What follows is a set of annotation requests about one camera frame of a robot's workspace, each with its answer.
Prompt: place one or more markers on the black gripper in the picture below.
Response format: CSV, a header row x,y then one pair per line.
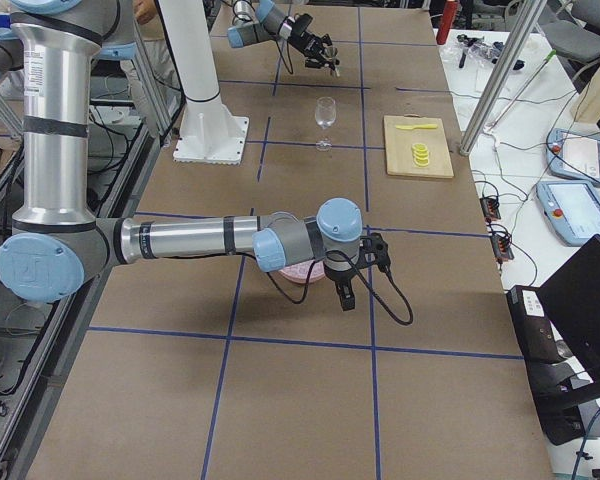
x,y
308,45
338,274

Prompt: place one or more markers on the steel double jigger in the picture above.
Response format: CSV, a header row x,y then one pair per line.
x,y
331,56

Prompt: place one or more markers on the clear wine glass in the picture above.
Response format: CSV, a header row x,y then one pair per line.
x,y
325,115

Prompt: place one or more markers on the pink bowl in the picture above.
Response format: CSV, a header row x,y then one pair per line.
x,y
299,273

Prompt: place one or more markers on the yellow plastic knife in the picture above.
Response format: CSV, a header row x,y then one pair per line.
x,y
411,127

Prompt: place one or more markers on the bamboo cutting board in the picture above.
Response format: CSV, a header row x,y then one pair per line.
x,y
398,148

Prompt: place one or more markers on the red bottle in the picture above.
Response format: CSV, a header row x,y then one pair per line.
x,y
446,21

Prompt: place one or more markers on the clear plastic bag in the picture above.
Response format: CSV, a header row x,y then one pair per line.
x,y
477,48

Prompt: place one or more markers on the black box device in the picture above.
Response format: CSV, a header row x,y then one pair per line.
x,y
533,328

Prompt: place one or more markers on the black monitor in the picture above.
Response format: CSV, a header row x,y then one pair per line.
x,y
571,300

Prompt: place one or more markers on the grey teach pendant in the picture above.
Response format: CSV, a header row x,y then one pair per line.
x,y
572,155
572,208

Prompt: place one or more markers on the grey office chair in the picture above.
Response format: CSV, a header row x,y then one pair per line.
x,y
577,44

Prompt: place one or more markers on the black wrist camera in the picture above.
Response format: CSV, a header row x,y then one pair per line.
x,y
374,251
301,23

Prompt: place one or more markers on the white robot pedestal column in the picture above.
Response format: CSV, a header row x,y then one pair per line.
x,y
188,39

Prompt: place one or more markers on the green handled reacher grabber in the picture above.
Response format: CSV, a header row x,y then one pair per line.
x,y
491,125

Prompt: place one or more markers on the aluminium frame post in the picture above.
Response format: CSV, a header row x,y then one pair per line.
x,y
514,44

